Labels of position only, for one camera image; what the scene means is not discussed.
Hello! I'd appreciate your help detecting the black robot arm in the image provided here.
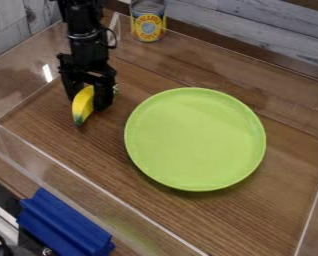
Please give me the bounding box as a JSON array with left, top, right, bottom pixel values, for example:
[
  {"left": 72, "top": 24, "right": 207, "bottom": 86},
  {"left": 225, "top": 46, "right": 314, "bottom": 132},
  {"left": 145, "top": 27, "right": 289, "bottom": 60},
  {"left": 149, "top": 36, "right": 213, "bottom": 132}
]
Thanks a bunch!
[{"left": 56, "top": 0, "right": 117, "bottom": 111}]

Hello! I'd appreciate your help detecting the yellow labelled tin can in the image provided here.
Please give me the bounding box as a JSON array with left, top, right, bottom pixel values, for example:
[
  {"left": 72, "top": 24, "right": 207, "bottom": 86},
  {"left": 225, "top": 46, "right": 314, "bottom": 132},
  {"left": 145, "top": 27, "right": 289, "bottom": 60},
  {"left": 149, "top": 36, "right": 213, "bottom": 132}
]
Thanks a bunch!
[{"left": 129, "top": 0, "right": 167, "bottom": 43}]

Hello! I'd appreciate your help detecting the clear acrylic enclosure wall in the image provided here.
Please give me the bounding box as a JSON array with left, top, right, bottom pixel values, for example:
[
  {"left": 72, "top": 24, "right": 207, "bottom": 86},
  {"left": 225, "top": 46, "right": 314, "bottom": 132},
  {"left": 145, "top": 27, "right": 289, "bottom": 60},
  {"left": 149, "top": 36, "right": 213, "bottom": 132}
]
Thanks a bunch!
[{"left": 0, "top": 12, "right": 318, "bottom": 256}]

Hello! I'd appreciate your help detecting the yellow toy banana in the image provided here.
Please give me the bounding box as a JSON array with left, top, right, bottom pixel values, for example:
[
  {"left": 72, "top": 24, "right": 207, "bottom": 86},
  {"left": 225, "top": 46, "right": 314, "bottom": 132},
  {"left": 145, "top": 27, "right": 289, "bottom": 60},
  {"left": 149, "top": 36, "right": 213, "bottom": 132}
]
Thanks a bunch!
[{"left": 70, "top": 85, "right": 96, "bottom": 126}]

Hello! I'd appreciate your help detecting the black cable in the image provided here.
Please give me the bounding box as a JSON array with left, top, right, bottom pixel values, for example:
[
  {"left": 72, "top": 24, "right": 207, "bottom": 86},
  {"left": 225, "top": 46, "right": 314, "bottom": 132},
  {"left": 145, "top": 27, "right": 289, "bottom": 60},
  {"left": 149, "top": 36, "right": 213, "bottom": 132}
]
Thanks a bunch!
[{"left": 0, "top": 230, "right": 12, "bottom": 256}]

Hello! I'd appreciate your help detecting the green round plate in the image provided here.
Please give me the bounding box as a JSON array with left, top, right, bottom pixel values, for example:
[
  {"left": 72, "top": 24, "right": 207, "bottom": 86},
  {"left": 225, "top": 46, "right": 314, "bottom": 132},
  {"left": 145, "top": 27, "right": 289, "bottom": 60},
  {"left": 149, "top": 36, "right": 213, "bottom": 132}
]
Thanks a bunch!
[{"left": 124, "top": 88, "right": 265, "bottom": 192}]

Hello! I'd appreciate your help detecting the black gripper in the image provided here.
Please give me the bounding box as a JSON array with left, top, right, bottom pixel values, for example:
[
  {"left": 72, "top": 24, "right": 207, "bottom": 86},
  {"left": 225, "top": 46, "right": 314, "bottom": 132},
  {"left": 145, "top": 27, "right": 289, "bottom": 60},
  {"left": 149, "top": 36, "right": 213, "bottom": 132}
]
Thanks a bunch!
[{"left": 57, "top": 31, "right": 117, "bottom": 111}]

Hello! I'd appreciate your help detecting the blue plastic clamp block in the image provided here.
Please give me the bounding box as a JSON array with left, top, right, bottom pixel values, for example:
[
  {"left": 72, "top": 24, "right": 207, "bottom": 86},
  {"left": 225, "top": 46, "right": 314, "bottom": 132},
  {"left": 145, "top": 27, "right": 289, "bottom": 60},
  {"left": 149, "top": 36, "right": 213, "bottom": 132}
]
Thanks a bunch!
[{"left": 17, "top": 188, "right": 114, "bottom": 256}]

